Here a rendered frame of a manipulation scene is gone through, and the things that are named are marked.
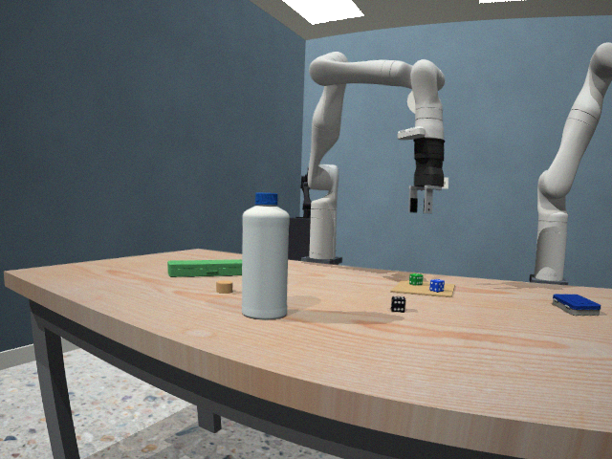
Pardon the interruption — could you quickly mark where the blue die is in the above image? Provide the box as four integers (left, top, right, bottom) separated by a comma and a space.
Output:
429, 279, 445, 293

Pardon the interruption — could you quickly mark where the green die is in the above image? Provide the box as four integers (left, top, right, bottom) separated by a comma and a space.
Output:
409, 273, 423, 286

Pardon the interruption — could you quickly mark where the tan square mat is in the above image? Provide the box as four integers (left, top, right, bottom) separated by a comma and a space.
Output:
390, 280, 455, 297

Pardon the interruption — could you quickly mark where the white plastic bottle with blue cap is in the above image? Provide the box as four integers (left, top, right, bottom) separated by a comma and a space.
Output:
242, 193, 290, 319

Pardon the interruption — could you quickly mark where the small tan cylinder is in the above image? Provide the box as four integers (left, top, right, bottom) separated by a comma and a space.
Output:
216, 280, 232, 294

